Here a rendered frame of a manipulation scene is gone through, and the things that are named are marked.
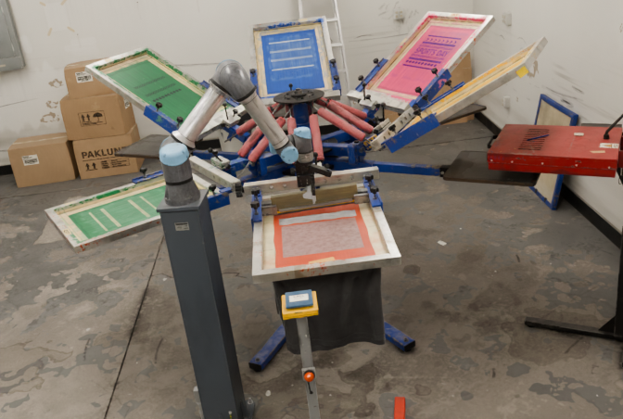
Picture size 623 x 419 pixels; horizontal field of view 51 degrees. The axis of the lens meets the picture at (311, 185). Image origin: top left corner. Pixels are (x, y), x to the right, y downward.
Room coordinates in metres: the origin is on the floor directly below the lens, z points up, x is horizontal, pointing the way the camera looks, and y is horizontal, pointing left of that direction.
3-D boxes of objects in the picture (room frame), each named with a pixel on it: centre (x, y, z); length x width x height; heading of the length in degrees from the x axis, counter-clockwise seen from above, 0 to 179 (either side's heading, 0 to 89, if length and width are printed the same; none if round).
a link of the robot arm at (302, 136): (2.83, 0.02, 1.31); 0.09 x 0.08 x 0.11; 102
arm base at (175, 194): (2.58, 0.55, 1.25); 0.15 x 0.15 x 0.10
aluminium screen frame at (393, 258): (2.62, -0.01, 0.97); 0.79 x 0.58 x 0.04; 1
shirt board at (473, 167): (3.36, -0.58, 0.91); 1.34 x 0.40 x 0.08; 61
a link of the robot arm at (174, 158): (2.58, 0.55, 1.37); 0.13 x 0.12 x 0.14; 12
